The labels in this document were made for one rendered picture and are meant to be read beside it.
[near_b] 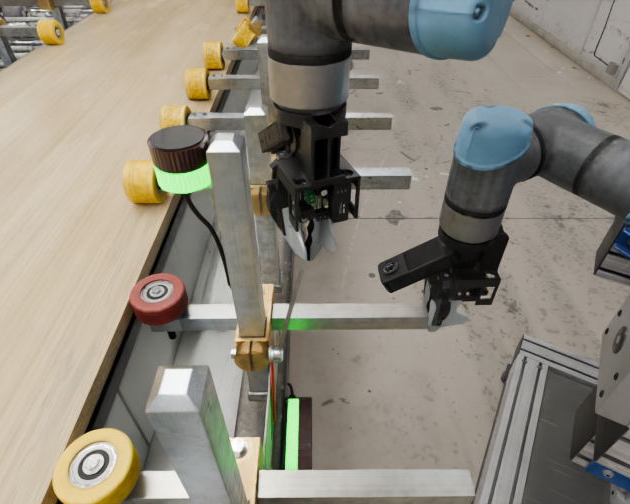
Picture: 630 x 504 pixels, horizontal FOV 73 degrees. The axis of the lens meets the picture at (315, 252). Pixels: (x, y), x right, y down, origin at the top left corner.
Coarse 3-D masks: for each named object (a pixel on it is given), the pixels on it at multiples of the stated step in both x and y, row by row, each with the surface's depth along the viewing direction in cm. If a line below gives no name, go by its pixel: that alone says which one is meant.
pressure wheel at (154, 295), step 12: (156, 276) 66; (168, 276) 66; (144, 288) 65; (156, 288) 64; (168, 288) 65; (180, 288) 64; (132, 300) 62; (144, 300) 63; (156, 300) 63; (168, 300) 62; (180, 300) 63; (144, 312) 61; (156, 312) 61; (168, 312) 62; (180, 312) 64; (156, 324) 63
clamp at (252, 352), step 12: (264, 288) 69; (264, 300) 67; (252, 336) 62; (264, 336) 62; (240, 348) 61; (252, 348) 61; (264, 348) 62; (240, 360) 61; (252, 360) 61; (264, 360) 61
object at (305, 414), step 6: (300, 402) 73; (306, 402) 73; (300, 408) 72; (306, 408) 72; (300, 414) 71; (306, 414) 71; (300, 420) 70; (306, 420) 70; (300, 426) 69; (306, 426) 69; (300, 432) 69; (306, 432) 69; (300, 438) 68; (306, 438) 68; (300, 444) 67; (306, 444) 67; (300, 450) 67; (306, 450) 67; (300, 456) 66; (306, 456) 66; (300, 462) 65; (306, 462) 65; (300, 468) 65; (306, 468) 65
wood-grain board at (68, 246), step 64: (128, 0) 214; (192, 0) 214; (64, 64) 142; (128, 64) 142; (192, 64) 142; (0, 128) 106; (64, 128) 106; (128, 128) 106; (0, 192) 85; (64, 192) 85; (0, 256) 71; (64, 256) 71; (128, 256) 71; (0, 320) 61; (64, 320) 61; (128, 320) 63; (0, 384) 53; (64, 384) 53; (0, 448) 47; (64, 448) 47
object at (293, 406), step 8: (296, 400) 73; (288, 408) 72; (296, 408) 72; (288, 416) 71; (296, 416) 71; (288, 424) 70; (296, 424) 70; (288, 432) 69; (296, 432) 69; (288, 440) 68; (296, 440) 68; (288, 448) 67; (296, 448) 67; (288, 456) 66; (296, 456) 66; (288, 464) 65; (296, 464) 65
